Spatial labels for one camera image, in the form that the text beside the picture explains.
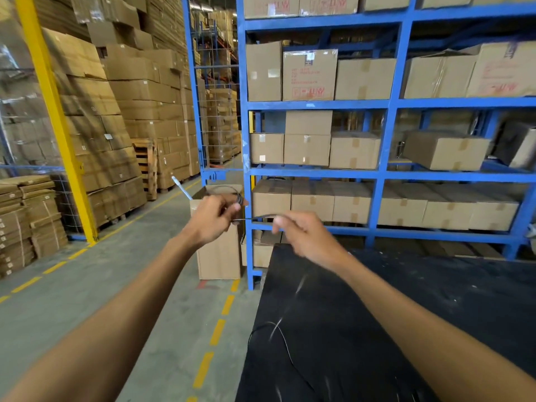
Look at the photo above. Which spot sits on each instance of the person's right hand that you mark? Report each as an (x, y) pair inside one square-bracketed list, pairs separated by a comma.
[(312, 238)]

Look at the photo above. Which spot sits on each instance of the person's left hand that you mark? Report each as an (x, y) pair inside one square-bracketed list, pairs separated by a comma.
[(207, 219)]

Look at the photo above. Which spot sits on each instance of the person's right thumb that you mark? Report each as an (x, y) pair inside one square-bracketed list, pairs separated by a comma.
[(284, 227)]

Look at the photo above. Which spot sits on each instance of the person's left thumb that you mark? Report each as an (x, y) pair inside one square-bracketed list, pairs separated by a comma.
[(232, 213)]

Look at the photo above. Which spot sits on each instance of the person's left forearm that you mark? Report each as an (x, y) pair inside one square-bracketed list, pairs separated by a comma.
[(121, 318)]

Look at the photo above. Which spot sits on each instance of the person's right forearm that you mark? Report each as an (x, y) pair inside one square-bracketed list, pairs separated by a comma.
[(418, 330)]

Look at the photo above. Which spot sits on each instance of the small cardboard box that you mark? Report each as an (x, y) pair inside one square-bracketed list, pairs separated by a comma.
[(263, 253)]

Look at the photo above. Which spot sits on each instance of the tall open cardboard box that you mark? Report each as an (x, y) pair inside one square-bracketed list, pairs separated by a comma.
[(220, 257)]

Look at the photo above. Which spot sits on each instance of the upright wooden pallets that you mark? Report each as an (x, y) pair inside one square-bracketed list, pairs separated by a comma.
[(145, 167)]

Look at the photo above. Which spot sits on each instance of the tall pile of palletised cartons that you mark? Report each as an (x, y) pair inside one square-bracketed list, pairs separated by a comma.
[(138, 100)]

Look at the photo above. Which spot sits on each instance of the group of brown cardboard boxes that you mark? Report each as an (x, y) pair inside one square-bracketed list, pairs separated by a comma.
[(310, 75)]

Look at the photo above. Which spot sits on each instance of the blue metal shelving rack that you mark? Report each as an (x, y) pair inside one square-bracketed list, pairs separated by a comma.
[(389, 104)]

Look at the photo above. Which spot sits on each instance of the stack of flat cardboard bundles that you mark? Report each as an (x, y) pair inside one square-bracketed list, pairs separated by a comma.
[(25, 221)]

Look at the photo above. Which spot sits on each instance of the plastic wrapped pallet load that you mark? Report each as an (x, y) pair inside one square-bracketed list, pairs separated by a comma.
[(25, 108)]

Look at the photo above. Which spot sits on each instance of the yellow steel post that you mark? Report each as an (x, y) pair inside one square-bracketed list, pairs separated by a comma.
[(54, 117)]

